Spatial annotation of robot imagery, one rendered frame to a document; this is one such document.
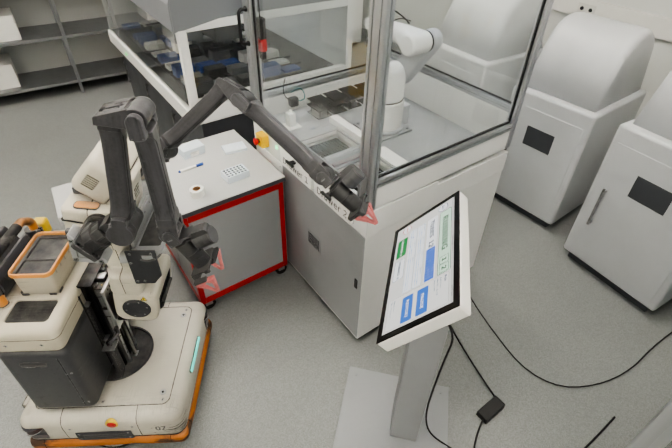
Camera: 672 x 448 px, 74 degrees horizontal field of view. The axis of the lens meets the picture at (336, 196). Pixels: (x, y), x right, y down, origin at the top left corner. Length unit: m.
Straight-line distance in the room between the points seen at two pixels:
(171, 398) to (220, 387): 0.37
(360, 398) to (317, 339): 0.42
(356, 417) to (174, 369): 0.86
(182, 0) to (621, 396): 2.99
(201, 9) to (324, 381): 2.04
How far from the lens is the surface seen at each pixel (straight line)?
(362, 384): 2.40
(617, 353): 2.99
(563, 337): 2.91
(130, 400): 2.22
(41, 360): 2.00
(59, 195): 2.56
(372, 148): 1.67
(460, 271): 1.31
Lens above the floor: 2.11
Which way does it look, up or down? 37 degrees down
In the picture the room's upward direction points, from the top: 2 degrees clockwise
